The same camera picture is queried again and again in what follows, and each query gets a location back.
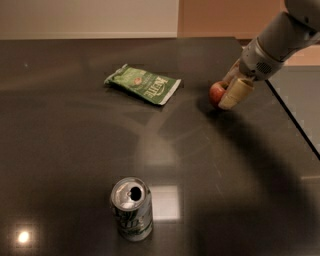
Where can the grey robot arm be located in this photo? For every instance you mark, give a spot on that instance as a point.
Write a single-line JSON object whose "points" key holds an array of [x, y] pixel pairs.
{"points": [[290, 31]]}

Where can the red apple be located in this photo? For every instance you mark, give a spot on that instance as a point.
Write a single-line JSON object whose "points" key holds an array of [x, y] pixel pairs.
{"points": [[216, 91]]}

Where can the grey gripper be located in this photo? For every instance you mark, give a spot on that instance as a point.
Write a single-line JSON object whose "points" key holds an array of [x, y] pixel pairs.
{"points": [[256, 64]]}

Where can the green jalapeno chip bag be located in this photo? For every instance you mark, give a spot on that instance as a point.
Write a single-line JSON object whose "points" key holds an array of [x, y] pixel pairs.
{"points": [[152, 87]]}

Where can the opened silver soda can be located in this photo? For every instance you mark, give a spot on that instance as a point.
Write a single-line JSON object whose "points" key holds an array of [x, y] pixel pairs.
{"points": [[131, 204]]}

